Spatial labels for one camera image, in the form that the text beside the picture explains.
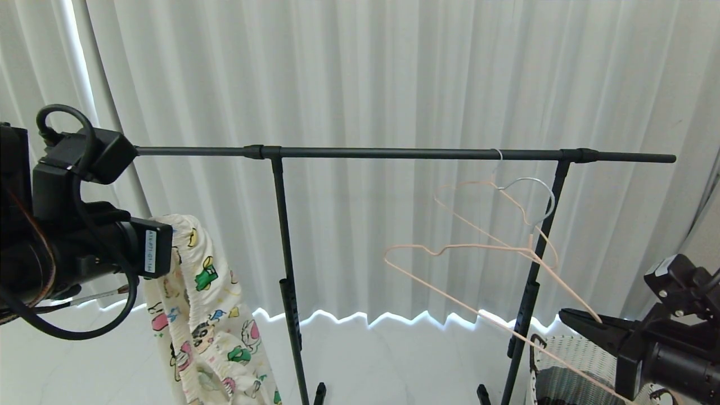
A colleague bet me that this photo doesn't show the white laundry basket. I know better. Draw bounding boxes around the white laundry basket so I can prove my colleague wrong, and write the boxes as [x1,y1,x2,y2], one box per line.
[528,333,671,405]

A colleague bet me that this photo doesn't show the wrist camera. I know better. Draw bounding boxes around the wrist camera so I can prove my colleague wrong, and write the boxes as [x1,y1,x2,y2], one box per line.
[32,127,139,222]
[643,254,720,338]

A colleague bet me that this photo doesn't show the pink clothes hanger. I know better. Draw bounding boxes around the pink clothes hanger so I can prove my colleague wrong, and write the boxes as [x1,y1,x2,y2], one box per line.
[385,177,640,405]
[433,150,561,272]

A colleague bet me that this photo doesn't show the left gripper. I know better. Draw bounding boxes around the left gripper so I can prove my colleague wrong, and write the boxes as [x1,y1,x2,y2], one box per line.
[66,217,174,286]

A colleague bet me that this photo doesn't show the black clothes rack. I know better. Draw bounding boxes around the black clothes rack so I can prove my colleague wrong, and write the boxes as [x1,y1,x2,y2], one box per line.
[135,145,677,405]

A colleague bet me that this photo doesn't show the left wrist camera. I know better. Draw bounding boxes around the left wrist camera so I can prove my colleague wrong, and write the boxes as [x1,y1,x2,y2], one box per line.
[32,127,139,222]

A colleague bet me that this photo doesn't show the cream printed garment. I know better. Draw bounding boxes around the cream printed garment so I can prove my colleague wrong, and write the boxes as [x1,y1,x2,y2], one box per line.
[143,213,282,405]

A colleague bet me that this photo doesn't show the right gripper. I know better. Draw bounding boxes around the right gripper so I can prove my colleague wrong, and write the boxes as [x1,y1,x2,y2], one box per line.
[614,320,720,405]

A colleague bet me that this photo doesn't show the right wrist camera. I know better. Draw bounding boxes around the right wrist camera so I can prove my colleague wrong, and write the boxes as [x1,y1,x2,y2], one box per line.
[643,254,720,338]

